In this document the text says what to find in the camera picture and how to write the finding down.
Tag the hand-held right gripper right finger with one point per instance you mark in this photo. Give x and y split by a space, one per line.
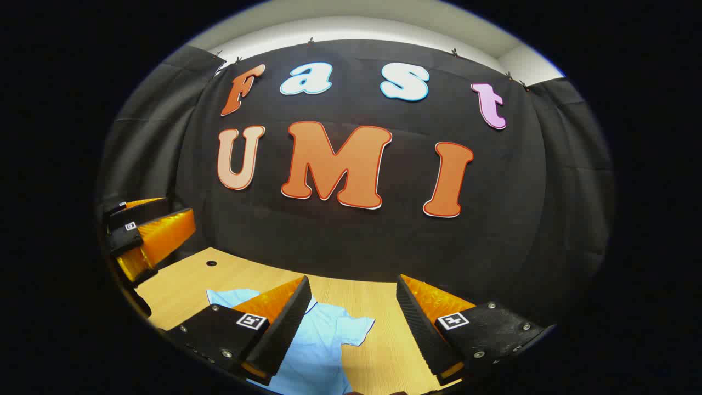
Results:
422 329

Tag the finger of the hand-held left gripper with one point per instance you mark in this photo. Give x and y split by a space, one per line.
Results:
140 213
122 241

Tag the light blue T-shirt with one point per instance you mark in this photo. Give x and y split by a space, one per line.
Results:
318 351

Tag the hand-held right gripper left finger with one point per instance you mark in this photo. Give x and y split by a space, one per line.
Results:
282 334

